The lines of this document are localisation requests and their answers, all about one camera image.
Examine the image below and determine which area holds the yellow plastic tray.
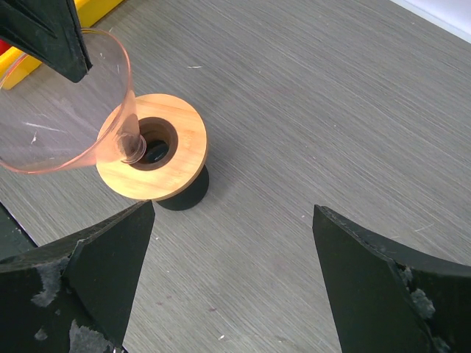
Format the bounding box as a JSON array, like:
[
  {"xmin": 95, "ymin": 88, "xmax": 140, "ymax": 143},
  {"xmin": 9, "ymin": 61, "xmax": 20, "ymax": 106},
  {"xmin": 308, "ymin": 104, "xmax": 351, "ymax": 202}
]
[{"xmin": 1, "ymin": 1, "xmax": 121, "ymax": 90}]

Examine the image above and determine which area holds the pink glass dripper cone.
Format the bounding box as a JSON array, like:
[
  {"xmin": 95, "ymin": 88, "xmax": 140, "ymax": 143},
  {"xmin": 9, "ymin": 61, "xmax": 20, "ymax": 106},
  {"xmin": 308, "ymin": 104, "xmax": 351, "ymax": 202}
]
[{"xmin": 1, "ymin": 28, "xmax": 146, "ymax": 174}]

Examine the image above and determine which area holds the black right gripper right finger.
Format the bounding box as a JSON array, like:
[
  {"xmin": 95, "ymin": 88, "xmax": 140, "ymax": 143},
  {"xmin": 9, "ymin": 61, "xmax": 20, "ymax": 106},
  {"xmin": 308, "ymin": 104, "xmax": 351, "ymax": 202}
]
[{"xmin": 312, "ymin": 205, "xmax": 470, "ymax": 352}]

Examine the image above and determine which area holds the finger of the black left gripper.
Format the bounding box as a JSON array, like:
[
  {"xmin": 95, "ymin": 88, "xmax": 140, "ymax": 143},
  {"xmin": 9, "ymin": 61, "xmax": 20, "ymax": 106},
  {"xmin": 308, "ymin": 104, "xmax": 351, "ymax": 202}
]
[{"xmin": 1, "ymin": 0, "xmax": 92, "ymax": 83}]

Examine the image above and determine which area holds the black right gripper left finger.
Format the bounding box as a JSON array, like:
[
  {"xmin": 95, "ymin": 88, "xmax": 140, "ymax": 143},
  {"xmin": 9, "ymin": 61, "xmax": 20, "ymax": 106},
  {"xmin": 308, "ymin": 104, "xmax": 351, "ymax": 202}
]
[{"xmin": 1, "ymin": 201, "xmax": 155, "ymax": 352}]

